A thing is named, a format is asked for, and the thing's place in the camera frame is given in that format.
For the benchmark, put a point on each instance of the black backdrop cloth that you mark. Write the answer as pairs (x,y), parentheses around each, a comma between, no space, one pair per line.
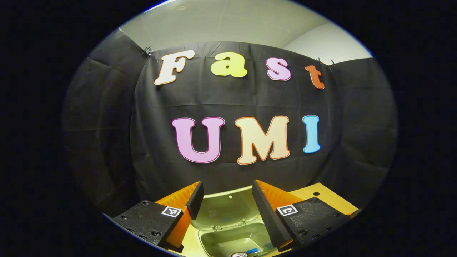
(107,125)

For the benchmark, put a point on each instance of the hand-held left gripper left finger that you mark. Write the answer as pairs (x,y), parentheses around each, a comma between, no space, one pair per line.
(195,200)

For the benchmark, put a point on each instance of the blue paper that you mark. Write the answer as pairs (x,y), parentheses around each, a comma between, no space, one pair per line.
(252,251)

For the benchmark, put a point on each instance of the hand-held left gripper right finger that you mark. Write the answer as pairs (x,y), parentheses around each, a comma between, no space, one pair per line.
(267,214)

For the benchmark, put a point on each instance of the red pop can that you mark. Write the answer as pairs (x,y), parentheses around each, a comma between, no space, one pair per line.
(239,255)

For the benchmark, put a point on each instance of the green desktop garbage bin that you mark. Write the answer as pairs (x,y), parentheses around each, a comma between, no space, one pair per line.
(228,210)

